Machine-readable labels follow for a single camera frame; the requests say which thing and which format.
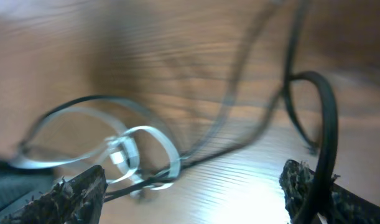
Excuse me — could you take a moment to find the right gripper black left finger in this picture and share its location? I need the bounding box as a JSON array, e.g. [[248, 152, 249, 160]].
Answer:
[[0, 164, 108, 224]]

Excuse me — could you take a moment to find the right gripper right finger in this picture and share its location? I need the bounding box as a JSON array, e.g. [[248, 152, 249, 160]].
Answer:
[[279, 159, 380, 224]]

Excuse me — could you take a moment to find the white usb cable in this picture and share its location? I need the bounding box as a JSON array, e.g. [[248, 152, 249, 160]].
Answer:
[[9, 105, 182, 191]]

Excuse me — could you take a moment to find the black usb cable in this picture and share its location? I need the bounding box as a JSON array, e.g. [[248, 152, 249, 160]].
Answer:
[[18, 0, 339, 224]]

